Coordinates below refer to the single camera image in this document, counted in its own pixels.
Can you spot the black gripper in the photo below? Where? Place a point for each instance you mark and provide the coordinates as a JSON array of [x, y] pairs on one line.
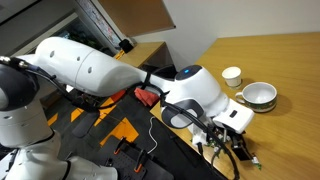
[[231, 144]]

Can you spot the green white candy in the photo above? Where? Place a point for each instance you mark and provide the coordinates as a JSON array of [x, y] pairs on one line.
[[256, 162]]

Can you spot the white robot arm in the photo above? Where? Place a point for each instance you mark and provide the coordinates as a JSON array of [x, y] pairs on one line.
[[193, 97]]

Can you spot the white paper cup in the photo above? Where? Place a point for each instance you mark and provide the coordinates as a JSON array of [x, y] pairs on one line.
[[232, 76]]

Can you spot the white green ceramic mug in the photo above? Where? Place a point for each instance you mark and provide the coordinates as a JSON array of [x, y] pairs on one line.
[[261, 97]]

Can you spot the orange cloth on chair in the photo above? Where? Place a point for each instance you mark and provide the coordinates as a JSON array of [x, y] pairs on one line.
[[146, 97]]

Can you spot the wooden side desk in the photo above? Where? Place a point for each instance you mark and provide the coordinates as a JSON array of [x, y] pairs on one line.
[[150, 53]]

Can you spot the cork bulletin board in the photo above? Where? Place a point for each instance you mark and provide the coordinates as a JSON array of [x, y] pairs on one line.
[[138, 17]]

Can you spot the orange handled clamp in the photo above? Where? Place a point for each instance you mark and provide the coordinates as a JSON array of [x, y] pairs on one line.
[[139, 160], [118, 147]]

